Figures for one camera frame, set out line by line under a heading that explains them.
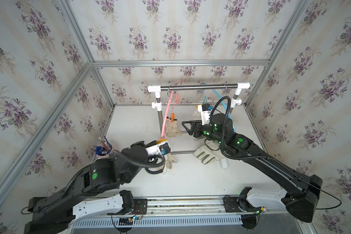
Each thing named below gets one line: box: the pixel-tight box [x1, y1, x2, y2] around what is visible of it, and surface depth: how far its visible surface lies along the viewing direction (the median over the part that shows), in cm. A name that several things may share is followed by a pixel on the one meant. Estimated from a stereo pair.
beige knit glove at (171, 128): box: [164, 117, 183, 138], surface depth 86 cm
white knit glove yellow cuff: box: [195, 104, 211, 126], surface depth 61 cm
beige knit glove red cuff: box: [164, 153, 178, 170], surface depth 85 cm
